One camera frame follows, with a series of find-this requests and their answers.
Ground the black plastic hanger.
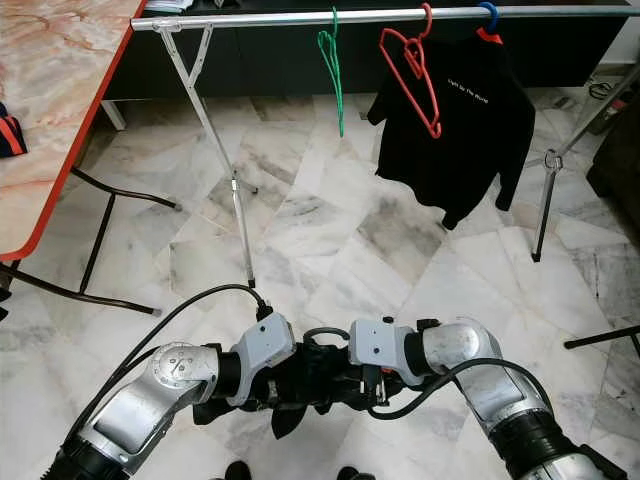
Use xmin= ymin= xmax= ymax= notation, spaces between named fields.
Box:
xmin=300 ymin=326 xmax=353 ymax=351

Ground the plain black garment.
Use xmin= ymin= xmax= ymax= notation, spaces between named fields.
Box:
xmin=190 ymin=343 xmax=376 ymax=441

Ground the red plastic hanger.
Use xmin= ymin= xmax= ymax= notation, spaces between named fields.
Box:
xmin=378 ymin=2 xmax=444 ymax=140

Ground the navy garment red stripe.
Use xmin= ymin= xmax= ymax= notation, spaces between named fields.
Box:
xmin=0 ymin=100 xmax=29 ymax=158

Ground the green plastic hanger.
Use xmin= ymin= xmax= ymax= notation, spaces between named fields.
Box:
xmin=316 ymin=7 xmax=349 ymax=139

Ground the blue plastic hanger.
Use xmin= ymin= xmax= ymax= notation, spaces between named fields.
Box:
xmin=477 ymin=1 xmax=503 ymax=36

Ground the black shirt white print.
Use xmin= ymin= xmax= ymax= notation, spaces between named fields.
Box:
xmin=366 ymin=36 xmax=538 ymax=231

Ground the black TV console cabinet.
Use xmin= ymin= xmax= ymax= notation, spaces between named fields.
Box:
xmin=105 ymin=0 xmax=640 ymax=101

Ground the silver metal clothes rack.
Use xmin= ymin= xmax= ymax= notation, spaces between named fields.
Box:
xmin=130 ymin=4 xmax=640 ymax=290

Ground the marble table top red edge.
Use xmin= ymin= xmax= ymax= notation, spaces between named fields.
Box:
xmin=0 ymin=0 xmax=151 ymax=263

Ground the white paper stack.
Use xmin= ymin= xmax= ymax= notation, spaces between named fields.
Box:
xmin=145 ymin=0 xmax=196 ymax=14

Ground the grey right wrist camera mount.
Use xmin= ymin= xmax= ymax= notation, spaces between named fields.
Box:
xmin=348 ymin=318 xmax=413 ymax=386

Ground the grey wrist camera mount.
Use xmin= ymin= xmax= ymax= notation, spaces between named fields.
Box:
xmin=348 ymin=318 xmax=413 ymax=386
xmin=225 ymin=311 xmax=301 ymax=379

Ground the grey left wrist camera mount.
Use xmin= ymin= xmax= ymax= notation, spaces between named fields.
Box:
xmin=225 ymin=311 xmax=301 ymax=379

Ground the black metal table frame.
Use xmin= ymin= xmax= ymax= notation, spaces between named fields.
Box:
xmin=0 ymin=167 xmax=183 ymax=318

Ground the black coiled power cable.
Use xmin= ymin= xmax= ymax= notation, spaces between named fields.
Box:
xmin=586 ymin=80 xmax=619 ymax=101

